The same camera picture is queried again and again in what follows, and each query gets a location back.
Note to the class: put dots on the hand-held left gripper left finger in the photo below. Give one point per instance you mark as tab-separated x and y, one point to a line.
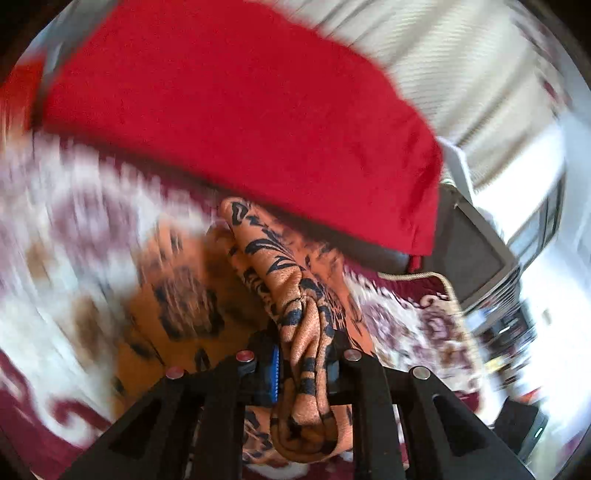
272	376

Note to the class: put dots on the red cloth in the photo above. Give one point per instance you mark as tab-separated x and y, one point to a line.
240	120

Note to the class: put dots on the maroon and white patterned rug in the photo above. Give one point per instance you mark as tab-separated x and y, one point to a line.
69	240

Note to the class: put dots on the white curtain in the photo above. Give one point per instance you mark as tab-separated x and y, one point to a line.
443	69

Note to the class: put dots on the grey television set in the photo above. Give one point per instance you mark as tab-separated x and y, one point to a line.
501	281

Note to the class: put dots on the orange tiger print garment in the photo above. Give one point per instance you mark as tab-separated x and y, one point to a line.
295	300

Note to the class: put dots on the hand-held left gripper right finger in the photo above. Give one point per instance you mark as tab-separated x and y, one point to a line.
333	378

